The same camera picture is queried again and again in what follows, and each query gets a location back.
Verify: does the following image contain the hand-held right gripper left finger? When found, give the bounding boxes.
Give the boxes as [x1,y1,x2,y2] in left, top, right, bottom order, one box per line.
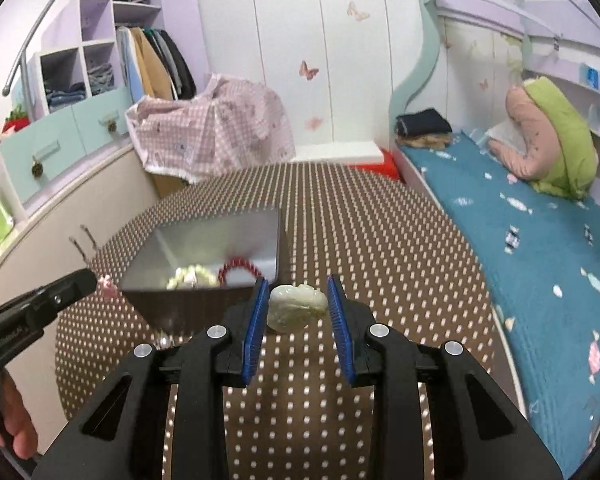
[32,277,271,480]

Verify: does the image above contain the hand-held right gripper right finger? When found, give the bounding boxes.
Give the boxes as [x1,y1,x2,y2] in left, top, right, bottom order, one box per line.
[326,274,563,480]

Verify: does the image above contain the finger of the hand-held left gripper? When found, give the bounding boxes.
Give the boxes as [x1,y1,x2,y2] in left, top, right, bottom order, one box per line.
[30,269,100,322]

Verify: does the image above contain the pale jade pendant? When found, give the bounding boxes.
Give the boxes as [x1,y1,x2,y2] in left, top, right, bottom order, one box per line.
[266,284,328,333]

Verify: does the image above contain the red bead bracelet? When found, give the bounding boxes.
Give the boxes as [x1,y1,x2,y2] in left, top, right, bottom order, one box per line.
[218,257,265,287]

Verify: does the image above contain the cream bead bracelet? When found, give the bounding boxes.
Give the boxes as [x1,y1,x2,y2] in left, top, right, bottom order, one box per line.
[166,265,218,290]

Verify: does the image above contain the grey metal tin box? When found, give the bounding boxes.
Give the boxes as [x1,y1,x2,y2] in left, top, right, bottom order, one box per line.
[119,208,290,333]

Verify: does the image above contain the person's left hand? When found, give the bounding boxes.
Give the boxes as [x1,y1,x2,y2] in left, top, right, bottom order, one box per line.
[0,372,39,460]

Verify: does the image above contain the beige cabinet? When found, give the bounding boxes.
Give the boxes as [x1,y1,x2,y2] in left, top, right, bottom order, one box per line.
[0,145,191,431]

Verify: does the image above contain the brown polka dot tablecloth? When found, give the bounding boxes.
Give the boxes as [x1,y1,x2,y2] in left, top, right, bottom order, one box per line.
[55,162,498,480]

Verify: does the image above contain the cardboard box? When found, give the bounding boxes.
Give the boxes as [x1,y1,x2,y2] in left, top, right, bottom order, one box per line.
[152,172,188,198]

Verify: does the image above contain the teal drawer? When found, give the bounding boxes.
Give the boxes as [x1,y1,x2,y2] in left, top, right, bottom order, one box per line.
[72,85,133,156]
[0,112,81,203]

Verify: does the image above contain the red box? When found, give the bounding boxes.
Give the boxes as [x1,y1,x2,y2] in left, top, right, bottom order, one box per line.
[350,149,401,181]

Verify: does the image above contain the red strawberry plush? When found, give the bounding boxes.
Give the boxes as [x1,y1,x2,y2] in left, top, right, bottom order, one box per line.
[5,105,31,133]

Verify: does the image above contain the white step box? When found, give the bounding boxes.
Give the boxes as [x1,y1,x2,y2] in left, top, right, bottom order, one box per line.
[290,144,386,165]

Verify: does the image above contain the folded jeans stack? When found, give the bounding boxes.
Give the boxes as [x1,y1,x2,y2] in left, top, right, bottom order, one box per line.
[87,62,115,95]
[45,82,87,111]

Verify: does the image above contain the blue printed bed sheet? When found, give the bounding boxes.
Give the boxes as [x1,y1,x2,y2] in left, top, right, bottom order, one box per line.
[397,130,600,461]

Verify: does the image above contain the pink checked cover cloth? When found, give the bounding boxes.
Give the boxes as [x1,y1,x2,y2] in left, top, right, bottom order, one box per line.
[125,74,296,184]

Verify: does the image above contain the folded tan clothes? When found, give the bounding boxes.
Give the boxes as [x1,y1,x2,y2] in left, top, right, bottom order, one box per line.
[400,132,453,150]

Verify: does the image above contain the folded dark clothes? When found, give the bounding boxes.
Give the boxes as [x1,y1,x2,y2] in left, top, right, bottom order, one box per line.
[396,107,453,137]

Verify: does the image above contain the light blue hanging garment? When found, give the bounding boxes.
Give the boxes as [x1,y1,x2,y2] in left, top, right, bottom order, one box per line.
[116,27,146,103]

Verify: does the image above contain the tan hanging coat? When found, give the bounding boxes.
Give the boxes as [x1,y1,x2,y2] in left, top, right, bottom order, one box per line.
[130,27,176,101]

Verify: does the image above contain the black hanging jacket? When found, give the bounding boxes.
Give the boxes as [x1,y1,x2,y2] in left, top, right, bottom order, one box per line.
[157,30,197,100]

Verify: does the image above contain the white pillow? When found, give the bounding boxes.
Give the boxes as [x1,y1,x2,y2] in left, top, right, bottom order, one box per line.
[485,120,526,153]

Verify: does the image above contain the white cubby shelf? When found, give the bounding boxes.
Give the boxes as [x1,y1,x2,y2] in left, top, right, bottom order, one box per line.
[27,0,163,116]

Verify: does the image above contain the grey metal handrail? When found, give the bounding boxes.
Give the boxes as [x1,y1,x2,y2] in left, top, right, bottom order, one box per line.
[2,0,83,96]

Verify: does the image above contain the pink pillow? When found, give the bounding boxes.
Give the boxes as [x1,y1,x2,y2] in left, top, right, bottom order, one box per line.
[487,77,563,181]

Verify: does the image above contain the green blanket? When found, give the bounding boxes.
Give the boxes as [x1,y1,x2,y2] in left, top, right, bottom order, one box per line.
[522,76,598,201]

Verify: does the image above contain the white wardrobe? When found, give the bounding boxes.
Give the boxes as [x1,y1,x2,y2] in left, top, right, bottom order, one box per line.
[195,0,431,161]

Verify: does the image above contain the teal bunk bed frame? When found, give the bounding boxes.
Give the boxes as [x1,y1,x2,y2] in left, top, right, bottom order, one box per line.
[387,0,600,161]

